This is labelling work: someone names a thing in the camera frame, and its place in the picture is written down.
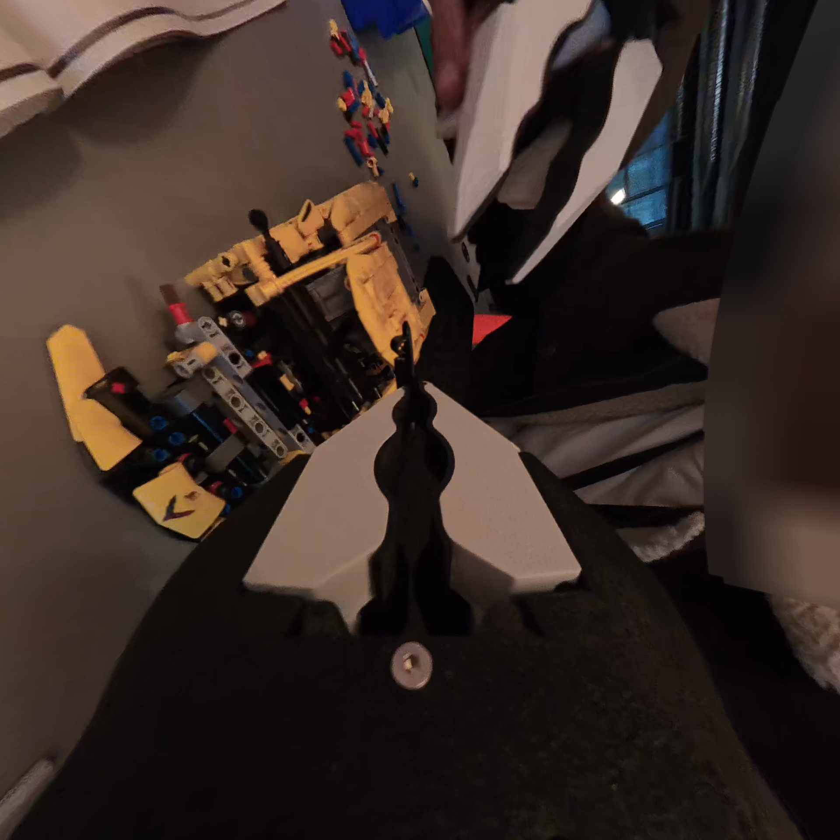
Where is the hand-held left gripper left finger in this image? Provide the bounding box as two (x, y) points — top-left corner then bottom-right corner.
(243, 386), (413, 636)

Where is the person's right hand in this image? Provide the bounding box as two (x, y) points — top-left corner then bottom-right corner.
(428, 0), (490, 119)

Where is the grey desk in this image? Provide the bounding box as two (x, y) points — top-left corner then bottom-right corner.
(0, 0), (460, 808)

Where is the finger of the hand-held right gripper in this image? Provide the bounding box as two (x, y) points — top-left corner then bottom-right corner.
(448, 0), (614, 240)
(505, 38), (665, 286)

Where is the black ball-end link rod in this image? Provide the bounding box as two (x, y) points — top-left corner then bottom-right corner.
(390, 322), (419, 398)

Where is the open instruction booklet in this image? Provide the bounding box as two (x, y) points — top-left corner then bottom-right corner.
(0, 0), (286, 139)

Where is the person's white shirt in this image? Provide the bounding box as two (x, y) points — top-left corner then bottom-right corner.
(489, 400), (708, 509)

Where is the large pile of coloured pins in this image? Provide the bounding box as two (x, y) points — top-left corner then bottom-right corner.
(327, 18), (421, 253)

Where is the yellow toy brick car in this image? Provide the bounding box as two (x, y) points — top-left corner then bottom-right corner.
(46, 180), (437, 542)

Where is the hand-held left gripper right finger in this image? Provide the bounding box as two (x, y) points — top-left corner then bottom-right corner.
(423, 384), (584, 626)

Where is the blue plastic bin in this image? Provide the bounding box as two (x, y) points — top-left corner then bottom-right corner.
(341, 0), (431, 39)

